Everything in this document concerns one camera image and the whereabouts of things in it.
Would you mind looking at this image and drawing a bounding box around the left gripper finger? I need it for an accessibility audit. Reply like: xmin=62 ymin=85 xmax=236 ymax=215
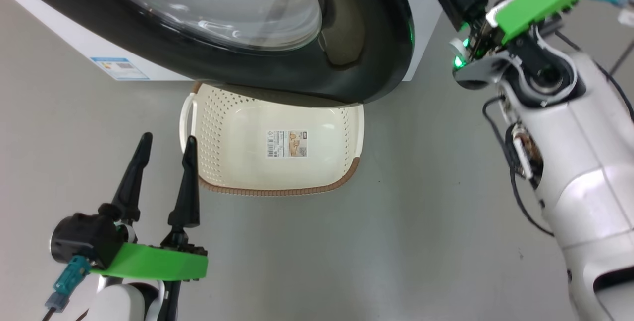
xmin=167 ymin=136 xmax=201 ymax=250
xmin=98 ymin=132 xmax=153 ymax=225

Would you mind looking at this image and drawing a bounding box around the blue energy label sticker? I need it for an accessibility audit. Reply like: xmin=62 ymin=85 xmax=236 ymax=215
xmin=91 ymin=57 xmax=150 ymax=81

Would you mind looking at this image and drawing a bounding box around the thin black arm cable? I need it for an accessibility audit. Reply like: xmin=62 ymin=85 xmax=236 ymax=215
xmin=483 ymin=94 xmax=555 ymax=237

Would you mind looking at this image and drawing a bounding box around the paper label in basket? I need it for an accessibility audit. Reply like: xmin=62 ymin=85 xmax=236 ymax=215
xmin=266 ymin=130 xmax=308 ymax=159

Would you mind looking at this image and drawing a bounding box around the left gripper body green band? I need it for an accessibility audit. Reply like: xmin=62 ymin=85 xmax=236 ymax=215
xmin=91 ymin=242 xmax=209 ymax=282

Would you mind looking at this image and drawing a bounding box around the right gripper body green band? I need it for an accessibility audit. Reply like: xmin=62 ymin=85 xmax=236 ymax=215
xmin=448 ymin=0 xmax=596 ymax=70

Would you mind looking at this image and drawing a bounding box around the cream perforated laundry basket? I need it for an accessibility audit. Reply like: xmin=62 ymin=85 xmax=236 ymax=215
xmin=179 ymin=82 xmax=365 ymax=197

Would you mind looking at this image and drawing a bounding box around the black glass washing machine door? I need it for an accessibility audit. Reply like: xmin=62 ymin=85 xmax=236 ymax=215
xmin=0 ymin=0 xmax=416 ymax=108

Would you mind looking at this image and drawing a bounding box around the white washing machine body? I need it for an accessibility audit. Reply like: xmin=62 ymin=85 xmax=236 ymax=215
xmin=0 ymin=0 xmax=461 ymax=82

